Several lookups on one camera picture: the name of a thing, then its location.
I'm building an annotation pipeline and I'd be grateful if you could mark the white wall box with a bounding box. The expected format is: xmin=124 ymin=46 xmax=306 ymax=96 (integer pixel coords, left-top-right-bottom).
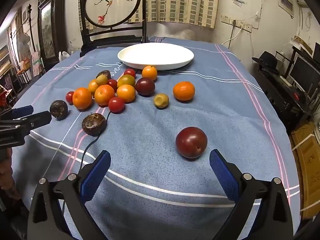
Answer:
xmin=278 ymin=0 xmax=294 ymax=18

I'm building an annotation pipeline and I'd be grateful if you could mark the black desk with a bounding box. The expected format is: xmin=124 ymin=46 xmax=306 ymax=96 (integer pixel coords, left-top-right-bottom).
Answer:
xmin=257 ymin=67 xmax=318 ymax=133

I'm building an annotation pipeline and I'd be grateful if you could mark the black hat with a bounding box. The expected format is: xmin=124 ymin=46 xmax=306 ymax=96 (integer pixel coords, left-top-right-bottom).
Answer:
xmin=252 ymin=51 xmax=280 ymax=74

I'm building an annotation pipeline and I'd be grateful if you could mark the white oval plate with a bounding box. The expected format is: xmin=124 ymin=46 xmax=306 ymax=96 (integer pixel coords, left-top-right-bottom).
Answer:
xmin=117 ymin=42 xmax=195 ymax=71

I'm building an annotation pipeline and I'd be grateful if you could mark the smooth round orange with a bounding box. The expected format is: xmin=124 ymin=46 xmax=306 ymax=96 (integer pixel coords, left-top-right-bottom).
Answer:
xmin=142 ymin=65 xmax=158 ymax=81
xmin=116 ymin=84 xmax=136 ymax=103

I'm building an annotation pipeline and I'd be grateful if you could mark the dark red plum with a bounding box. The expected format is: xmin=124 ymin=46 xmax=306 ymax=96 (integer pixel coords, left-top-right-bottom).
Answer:
xmin=135 ymin=77 xmax=156 ymax=97
xmin=175 ymin=127 xmax=208 ymax=159

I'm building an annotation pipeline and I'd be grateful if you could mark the white socket strip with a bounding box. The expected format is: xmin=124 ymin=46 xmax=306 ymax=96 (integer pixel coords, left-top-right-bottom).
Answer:
xmin=231 ymin=19 xmax=253 ymax=32

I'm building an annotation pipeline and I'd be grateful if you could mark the dark brown water chestnut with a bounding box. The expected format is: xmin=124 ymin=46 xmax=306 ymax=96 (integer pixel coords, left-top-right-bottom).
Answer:
xmin=96 ymin=70 xmax=112 ymax=80
xmin=82 ymin=113 xmax=107 ymax=137
xmin=49 ymin=100 xmax=68 ymax=119

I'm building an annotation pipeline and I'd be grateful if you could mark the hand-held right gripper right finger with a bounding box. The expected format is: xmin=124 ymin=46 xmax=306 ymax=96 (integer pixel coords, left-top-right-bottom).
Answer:
xmin=209 ymin=149 xmax=293 ymax=240

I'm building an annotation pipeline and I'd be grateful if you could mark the dark wooden framed panel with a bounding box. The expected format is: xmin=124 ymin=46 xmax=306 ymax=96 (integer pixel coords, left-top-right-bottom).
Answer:
xmin=37 ymin=0 xmax=69 ymax=65

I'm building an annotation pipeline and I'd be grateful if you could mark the beige checked curtain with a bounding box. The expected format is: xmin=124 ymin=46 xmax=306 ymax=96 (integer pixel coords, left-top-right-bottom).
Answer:
xmin=130 ymin=0 xmax=222 ymax=29

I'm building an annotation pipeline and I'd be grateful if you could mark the blue striped tablecloth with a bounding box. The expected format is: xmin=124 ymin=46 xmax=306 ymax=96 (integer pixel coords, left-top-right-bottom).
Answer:
xmin=7 ymin=36 xmax=300 ymax=240

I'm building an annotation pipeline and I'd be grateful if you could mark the green-yellow tomato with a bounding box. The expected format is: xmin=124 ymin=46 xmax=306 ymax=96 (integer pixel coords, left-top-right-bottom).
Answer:
xmin=117 ymin=74 xmax=136 ymax=87

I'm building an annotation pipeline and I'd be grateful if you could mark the yellow-green dented fruit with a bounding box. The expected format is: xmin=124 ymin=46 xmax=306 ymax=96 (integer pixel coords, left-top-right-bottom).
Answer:
xmin=153 ymin=93 xmax=170 ymax=109

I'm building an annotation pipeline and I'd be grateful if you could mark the orange tangerine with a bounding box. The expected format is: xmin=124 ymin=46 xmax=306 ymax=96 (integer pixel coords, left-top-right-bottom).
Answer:
xmin=94 ymin=84 xmax=115 ymax=106
xmin=173 ymin=81 xmax=195 ymax=102
xmin=72 ymin=87 xmax=93 ymax=110

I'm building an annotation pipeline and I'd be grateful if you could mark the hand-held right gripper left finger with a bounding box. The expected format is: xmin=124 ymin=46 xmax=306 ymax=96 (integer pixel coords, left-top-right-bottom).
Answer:
xmin=27 ymin=150 xmax=112 ymax=240

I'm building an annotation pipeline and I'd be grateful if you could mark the dark wooden chair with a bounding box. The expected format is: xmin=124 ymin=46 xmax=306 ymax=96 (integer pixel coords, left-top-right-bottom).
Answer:
xmin=79 ymin=0 xmax=148 ymax=58

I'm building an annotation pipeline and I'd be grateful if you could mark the white power cable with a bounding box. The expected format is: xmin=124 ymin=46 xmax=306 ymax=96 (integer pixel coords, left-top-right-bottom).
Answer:
xmin=221 ymin=26 xmax=243 ymax=48

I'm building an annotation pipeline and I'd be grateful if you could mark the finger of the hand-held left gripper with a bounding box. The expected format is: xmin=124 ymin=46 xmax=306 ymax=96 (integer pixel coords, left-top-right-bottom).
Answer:
xmin=0 ymin=105 xmax=34 ymax=120
xmin=0 ymin=111 xmax=52 ymax=137

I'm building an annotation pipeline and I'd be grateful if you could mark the white standing fan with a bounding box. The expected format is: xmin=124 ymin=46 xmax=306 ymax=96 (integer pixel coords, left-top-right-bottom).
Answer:
xmin=15 ymin=34 xmax=32 ymax=53

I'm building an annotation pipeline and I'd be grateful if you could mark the computer monitor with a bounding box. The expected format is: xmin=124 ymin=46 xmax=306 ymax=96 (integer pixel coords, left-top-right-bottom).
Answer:
xmin=289 ymin=55 xmax=319 ymax=95

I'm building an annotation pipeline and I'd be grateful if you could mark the person's left hand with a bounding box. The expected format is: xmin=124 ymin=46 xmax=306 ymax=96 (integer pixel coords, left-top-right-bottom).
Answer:
xmin=0 ymin=147 xmax=14 ymax=200

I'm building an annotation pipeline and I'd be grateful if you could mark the cardboard box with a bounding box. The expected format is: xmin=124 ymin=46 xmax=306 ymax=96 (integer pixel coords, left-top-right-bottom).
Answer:
xmin=290 ymin=122 xmax=320 ymax=220

